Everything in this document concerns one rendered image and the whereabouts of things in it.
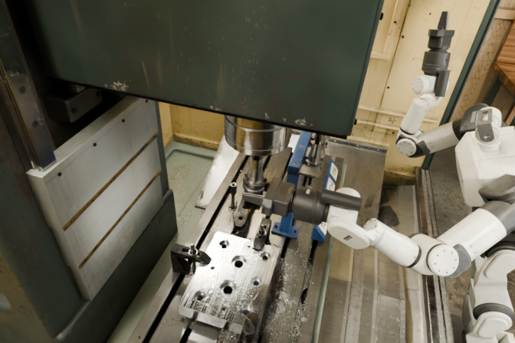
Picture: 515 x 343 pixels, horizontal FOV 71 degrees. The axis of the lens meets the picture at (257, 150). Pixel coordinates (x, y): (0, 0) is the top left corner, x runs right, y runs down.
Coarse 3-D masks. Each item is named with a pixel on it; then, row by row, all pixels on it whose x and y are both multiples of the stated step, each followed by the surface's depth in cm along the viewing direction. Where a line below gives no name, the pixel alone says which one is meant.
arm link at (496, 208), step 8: (512, 200) 93; (480, 208) 96; (488, 208) 94; (496, 208) 93; (504, 208) 92; (512, 208) 92; (496, 216) 92; (504, 216) 92; (512, 216) 92; (504, 224) 91; (512, 224) 92
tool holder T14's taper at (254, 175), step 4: (252, 156) 90; (252, 160) 89; (256, 160) 88; (260, 160) 89; (252, 164) 89; (256, 164) 89; (260, 164) 89; (248, 168) 92; (252, 168) 90; (256, 168) 89; (260, 168) 90; (248, 172) 91; (252, 172) 90; (256, 172) 90; (260, 172) 90; (248, 176) 92; (252, 176) 91; (256, 176) 90; (260, 176) 91; (248, 180) 92; (252, 180) 91; (256, 180) 91; (260, 180) 92
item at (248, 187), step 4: (244, 176) 95; (264, 176) 94; (244, 180) 92; (264, 180) 94; (244, 184) 92; (248, 184) 91; (252, 184) 91; (256, 184) 92; (260, 184) 92; (264, 184) 92; (244, 188) 93; (248, 188) 92; (252, 188) 91; (256, 188) 91; (260, 188) 93; (264, 188) 93; (252, 192) 92; (256, 192) 92; (260, 192) 93
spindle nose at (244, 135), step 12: (228, 120) 78; (240, 120) 75; (228, 132) 80; (240, 132) 77; (252, 132) 76; (264, 132) 76; (276, 132) 77; (288, 132) 80; (228, 144) 82; (240, 144) 78; (252, 144) 77; (264, 144) 77; (276, 144) 79; (288, 144) 83
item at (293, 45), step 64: (64, 0) 66; (128, 0) 62; (192, 0) 59; (256, 0) 56; (320, 0) 53; (384, 0) 51; (64, 64) 74; (128, 64) 70; (192, 64) 65; (256, 64) 62; (320, 64) 58; (320, 128) 65
